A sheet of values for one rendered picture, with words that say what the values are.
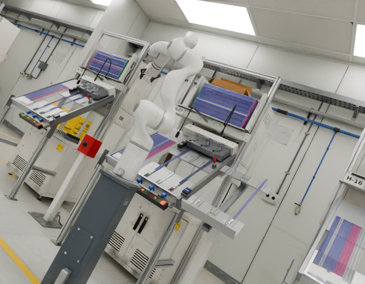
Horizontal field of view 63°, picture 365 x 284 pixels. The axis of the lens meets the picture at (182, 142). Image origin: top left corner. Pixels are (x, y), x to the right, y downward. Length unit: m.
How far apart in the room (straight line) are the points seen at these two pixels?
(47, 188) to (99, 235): 1.64
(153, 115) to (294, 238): 2.52
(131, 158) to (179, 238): 0.87
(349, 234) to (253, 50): 3.15
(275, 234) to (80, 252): 2.52
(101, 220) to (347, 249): 1.28
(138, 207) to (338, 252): 1.38
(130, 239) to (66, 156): 1.12
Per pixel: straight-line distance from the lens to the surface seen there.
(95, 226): 1.56
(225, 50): 4.69
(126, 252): 2.41
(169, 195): 1.91
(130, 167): 1.53
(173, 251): 2.22
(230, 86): 2.95
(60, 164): 3.07
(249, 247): 3.72
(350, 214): 2.11
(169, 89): 1.60
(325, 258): 1.78
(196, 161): 2.23
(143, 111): 1.52
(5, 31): 6.09
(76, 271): 1.63
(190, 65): 1.69
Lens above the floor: 0.88
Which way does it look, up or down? 5 degrees up
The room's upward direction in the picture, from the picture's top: 28 degrees clockwise
